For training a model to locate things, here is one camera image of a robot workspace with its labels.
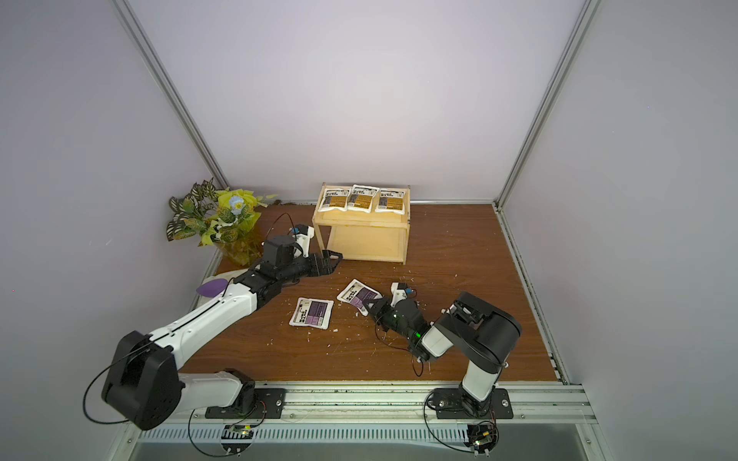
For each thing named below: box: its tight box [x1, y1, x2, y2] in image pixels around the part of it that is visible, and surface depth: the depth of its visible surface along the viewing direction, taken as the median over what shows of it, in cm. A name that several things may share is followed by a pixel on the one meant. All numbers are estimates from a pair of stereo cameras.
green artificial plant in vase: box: [165, 177, 278, 267], surface depth 91 cm
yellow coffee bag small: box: [374, 188, 406, 215], surface depth 92 cm
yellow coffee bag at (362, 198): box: [345, 184, 381, 214], surface depth 94 cm
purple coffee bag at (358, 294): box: [336, 278, 383, 317], surface depth 89 cm
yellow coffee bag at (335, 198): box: [318, 188, 352, 213], surface depth 92 cm
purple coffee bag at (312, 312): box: [288, 296, 335, 330], surface depth 91 cm
